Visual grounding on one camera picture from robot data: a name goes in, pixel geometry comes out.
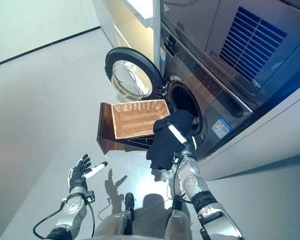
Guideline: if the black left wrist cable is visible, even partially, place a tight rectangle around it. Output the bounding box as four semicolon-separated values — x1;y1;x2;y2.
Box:
32;199;96;239

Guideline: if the rectangular wicker basket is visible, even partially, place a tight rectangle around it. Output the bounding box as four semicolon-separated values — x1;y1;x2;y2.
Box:
110;98;172;140

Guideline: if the white counter cabinet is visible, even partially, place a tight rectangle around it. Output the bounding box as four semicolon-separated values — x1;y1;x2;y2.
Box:
105;0;156;51

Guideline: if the grey front-load washing machine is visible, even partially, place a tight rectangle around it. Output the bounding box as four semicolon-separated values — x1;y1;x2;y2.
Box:
159;21;254;161

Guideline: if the black garment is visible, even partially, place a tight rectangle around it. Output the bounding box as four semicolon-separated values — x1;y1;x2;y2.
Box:
145;109;195;171

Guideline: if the white vertical cabinet panel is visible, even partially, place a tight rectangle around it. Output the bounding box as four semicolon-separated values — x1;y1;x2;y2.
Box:
152;0;164;74

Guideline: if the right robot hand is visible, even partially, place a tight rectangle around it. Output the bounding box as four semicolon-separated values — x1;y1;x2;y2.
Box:
167;124;198;154

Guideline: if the brown wooden stool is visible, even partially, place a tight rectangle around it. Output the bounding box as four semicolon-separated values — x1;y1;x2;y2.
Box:
96;102;156;155

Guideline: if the colourful rectangular instruction sticker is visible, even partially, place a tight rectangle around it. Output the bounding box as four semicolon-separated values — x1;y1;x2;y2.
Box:
210;117;233;138

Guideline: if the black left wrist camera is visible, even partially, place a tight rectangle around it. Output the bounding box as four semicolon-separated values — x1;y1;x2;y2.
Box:
84;190;96;204

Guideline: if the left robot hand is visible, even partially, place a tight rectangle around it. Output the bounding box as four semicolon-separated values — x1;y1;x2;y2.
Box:
68;153;109;195

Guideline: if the left silver robot leg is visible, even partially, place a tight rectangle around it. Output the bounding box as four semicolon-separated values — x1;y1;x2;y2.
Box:
93;192;136;238

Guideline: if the blue energy label sticker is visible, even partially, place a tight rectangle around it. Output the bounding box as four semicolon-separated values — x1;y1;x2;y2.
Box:
159;47;168;63

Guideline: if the round glass washing machine door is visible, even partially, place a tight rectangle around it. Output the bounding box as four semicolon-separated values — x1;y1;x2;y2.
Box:
104;46;166;101

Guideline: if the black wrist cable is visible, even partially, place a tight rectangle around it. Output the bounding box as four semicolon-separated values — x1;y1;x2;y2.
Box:
32;199;96;239
173;159;191;204

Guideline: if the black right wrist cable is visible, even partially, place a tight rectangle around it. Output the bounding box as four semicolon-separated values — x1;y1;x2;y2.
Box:
173;159;191;204

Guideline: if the dark grey dryer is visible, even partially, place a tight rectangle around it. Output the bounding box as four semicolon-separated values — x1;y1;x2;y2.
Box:
160;0;300;96

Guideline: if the white cabinet side panel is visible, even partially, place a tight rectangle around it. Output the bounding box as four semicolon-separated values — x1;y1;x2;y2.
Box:
196;89;300;183

